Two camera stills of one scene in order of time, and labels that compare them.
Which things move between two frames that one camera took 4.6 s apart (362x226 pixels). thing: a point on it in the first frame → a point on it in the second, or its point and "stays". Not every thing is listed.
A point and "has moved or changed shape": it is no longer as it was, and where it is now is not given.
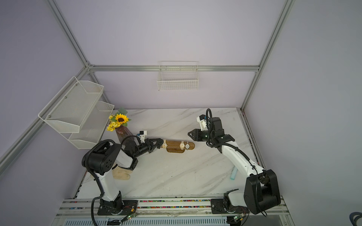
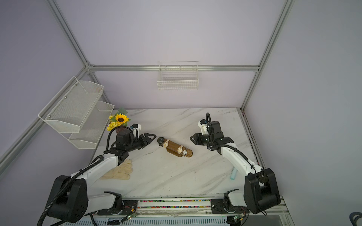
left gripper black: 151,147 → 148,140
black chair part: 353,221 stays
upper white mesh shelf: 69,109 stays
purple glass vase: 122,132 stays
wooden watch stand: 173,146 has moved or changed shape
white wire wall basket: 177,75 stays
